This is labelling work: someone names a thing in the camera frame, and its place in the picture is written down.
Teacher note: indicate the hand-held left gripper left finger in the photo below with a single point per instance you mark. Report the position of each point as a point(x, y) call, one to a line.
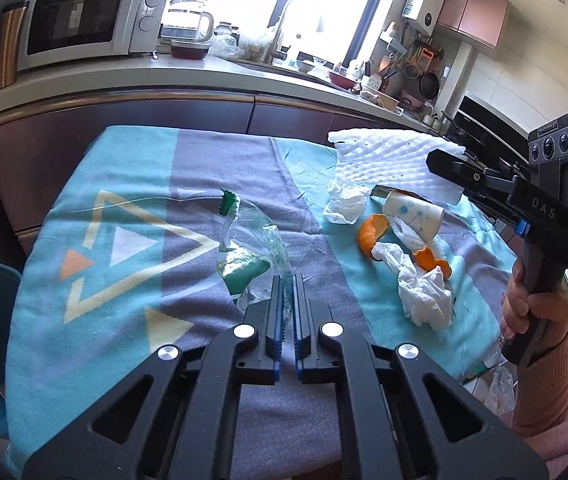
point(278, 340)

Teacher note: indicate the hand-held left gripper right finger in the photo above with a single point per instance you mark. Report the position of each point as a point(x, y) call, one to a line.
point(299, 340)

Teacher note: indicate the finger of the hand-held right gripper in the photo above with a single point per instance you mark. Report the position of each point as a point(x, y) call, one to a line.
point(506, 169)
point(468, 177)

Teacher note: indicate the white paper cup blue print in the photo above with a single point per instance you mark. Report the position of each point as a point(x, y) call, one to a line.
point(416, 215)

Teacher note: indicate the white foam net sheet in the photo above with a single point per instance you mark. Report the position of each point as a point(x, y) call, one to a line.
point(388, 160)

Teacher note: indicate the clear green plastic wrapper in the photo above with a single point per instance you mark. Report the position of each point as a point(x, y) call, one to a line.
point(244, 265)

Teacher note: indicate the orange peel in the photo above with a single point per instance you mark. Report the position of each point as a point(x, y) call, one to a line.
point(369, 232)
point(431, 260)

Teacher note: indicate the person's right forearm pink sleeve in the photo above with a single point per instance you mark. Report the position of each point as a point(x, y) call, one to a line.
point(548, 395)

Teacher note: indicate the person's right hand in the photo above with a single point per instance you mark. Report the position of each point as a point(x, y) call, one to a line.
point(512, 305)

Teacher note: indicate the black range hood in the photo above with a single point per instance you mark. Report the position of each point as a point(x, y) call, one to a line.
point(488, 122)

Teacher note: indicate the pink pot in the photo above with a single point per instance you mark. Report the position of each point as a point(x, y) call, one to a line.
point(413, 100)

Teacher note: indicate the black frying pan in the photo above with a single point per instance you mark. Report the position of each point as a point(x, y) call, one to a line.
point(430, 85)

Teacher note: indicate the large crumpled white tissue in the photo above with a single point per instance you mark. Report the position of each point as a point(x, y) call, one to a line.
point(426, 295)

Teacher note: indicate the small crumpled white tissue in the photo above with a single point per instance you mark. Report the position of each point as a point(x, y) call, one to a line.
point(346, 205)

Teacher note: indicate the red basin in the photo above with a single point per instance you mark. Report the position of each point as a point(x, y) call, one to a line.
point(343, 77)

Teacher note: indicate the white water heater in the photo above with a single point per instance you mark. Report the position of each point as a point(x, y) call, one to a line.
point(423, 0)

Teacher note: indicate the white plastic bags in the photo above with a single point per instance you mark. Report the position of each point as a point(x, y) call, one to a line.
point(493, 385)

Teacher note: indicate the teal grey printed tablecloth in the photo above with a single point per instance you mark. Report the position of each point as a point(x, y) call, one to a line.
point(129, 200)

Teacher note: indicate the kitchen window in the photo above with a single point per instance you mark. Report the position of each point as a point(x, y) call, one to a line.
point(334, 5)

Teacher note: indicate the metal kitchen faucet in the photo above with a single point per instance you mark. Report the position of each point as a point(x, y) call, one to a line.
point(280, 35)

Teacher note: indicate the clear plastic bag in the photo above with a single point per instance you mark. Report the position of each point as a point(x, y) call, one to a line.
point(226, 46)

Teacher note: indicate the glass kettle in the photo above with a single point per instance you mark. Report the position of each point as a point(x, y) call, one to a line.
point(186, 20)

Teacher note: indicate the white microwave oven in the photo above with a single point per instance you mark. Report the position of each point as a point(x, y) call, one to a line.
point(79, 20)

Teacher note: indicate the copper thermos flask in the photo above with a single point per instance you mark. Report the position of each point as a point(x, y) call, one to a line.
point(10, 45)

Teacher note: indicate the pink wall cabinet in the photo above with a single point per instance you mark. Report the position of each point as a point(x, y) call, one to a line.
point(473, 12)

